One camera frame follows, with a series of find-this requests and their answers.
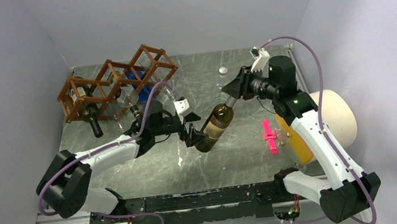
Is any brown wooden wine rack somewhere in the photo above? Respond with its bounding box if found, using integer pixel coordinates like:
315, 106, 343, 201
57, 44, 178, 124

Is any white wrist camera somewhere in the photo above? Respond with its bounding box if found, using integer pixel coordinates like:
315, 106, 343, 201
174, 98, 192, 124
250, 47, 270, 73

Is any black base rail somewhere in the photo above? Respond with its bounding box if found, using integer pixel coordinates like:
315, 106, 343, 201
89, 171, 302, 224

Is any pink plastic piece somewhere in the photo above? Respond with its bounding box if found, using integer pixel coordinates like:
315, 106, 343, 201
262, 119, 279, 155

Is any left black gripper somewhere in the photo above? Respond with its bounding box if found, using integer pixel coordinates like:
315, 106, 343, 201
151, 111, 209, 151

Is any clear bottle with silver cap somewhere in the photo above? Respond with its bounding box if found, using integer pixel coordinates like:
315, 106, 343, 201
216, 66, 228, 90

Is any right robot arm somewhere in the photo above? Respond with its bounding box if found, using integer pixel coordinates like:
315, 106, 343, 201
222, 56, 381, 224

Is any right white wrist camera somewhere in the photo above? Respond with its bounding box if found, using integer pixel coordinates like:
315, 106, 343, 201
250, 47, 270, 73

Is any dark green wine bottle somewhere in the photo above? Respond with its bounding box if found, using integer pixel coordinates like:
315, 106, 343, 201
76, 84, 104, 138

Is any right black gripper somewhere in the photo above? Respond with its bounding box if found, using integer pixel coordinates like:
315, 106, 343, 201
219, 62, 280, 107

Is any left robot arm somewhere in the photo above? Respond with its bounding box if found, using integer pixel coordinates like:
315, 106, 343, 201
36, 110, 206, 223

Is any white cylinder with orange lid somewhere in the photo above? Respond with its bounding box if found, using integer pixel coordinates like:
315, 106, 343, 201
274, 90, 358, 165

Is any blue square Blue Dash bottle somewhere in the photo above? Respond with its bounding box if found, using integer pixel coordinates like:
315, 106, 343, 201
123, 65, 164, 109

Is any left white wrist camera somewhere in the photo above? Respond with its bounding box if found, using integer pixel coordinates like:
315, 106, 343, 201
174, 98, 192, 124

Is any olive wine bottle black top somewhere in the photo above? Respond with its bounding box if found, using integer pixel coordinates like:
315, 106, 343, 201
195, 96, 237, 153

